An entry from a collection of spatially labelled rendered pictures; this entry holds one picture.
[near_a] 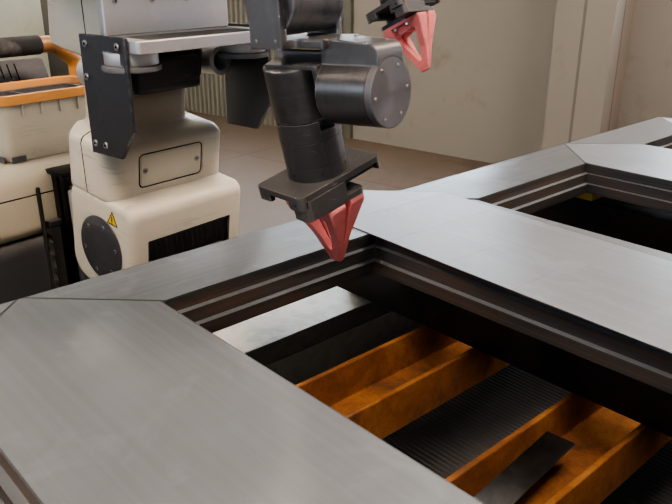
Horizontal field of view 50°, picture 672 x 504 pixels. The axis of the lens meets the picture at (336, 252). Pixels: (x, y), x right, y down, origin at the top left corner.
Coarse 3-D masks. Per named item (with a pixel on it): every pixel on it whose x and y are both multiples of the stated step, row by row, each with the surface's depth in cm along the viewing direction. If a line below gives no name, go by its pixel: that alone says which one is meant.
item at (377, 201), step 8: (376, 192) 94; (384, 192) 94; (392, 192) 94; (400, 192) 94; (408, 192) 94; (416, 192) 94; (424, 192) 94; (432, 192) 94; (440, 192) 94; (368, 200) 91; (376, 200) 91; (384, 200) 91; (392, 200) 91; (400, 200) 91; (408, 200) 91; (416, 200) 91; (360, 208) 88; (368, 208) 88; (376, 208) 88; (384, 208) 88
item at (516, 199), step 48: (528, 192) 99; (576, 192) 106; (624, 192) 104; (384, 240) 80; (240, 288) 70; (288, 288) 73; (432, 288) 74; (480, 288) 70; (576, 336) 64; (624, 336) 61; (0, 480) 44
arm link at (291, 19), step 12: (288, 0) 58; (300, 0) 58; (312, 0) 59; (324, 0) 60; (336, 0) 62; (288, 12) 58; (300, 12) 59; (312, 12) 60; (324, 12) 61; (336, 12) 62; (288, 24) 59; (300, 24) 60; (312, 24) 61; (324, 24) 63
